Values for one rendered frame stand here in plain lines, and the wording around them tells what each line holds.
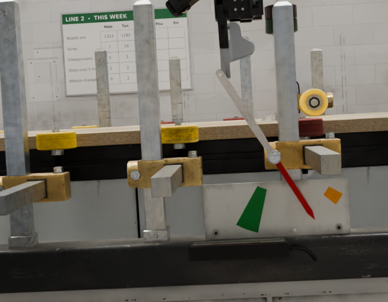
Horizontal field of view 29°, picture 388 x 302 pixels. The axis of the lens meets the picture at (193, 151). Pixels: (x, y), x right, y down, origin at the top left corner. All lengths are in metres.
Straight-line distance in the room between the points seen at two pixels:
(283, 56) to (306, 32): 7.24
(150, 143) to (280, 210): 0.26
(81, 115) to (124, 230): 7.05
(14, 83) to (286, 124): 0.50
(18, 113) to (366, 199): 0.72
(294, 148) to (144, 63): 0.31
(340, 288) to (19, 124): 0.66
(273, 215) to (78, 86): 7.33
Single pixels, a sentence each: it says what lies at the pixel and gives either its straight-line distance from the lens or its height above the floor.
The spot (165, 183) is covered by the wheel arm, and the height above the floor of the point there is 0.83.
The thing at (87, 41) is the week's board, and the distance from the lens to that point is 8.63.
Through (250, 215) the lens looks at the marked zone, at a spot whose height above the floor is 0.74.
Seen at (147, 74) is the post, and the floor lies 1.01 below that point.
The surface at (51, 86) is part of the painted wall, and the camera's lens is 8.70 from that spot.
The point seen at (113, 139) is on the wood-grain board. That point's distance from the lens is 1.58.
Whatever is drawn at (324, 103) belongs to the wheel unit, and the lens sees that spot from 2.22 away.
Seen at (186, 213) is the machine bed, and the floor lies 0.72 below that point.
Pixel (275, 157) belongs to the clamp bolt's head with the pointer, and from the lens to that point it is 1.33.
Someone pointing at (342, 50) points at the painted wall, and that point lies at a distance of 8.64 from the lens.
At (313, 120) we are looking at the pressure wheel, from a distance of 1.49.
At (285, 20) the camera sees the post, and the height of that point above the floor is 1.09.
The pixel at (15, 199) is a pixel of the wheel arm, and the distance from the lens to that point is 1.21.
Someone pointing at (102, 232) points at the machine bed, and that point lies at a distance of 1.62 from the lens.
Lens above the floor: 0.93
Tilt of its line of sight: 3 degrees down
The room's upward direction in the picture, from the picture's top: 3 degrees counter-clockwise
